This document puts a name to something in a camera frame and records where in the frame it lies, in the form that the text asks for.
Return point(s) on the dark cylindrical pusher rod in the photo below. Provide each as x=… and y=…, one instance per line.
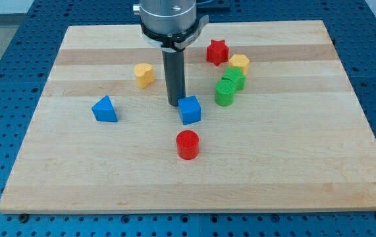
x=174, y=76

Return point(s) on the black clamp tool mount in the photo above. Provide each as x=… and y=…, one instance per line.
x=175, y=42

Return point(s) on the blue cube block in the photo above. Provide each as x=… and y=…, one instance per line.
x=189, y=110

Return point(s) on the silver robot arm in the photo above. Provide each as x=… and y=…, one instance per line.
x=171, y=26

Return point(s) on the yellow heart block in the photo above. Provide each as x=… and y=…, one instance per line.
x=144, y=75

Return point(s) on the red star block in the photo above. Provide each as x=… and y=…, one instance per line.
x=217, y=52

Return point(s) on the green cylinder block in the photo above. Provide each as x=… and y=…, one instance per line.
x=224, y=92

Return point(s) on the green star block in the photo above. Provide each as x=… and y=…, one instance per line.
x=236, y=76

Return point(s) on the yellow hexagon block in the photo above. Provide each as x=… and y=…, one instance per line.
x=241, y=61

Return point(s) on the red cylinder block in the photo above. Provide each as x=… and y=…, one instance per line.
x=187, y=144

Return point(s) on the blue triangle block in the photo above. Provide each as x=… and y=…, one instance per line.
x=104, y=111

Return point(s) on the wooden board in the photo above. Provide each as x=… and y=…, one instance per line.
x=295, y=138

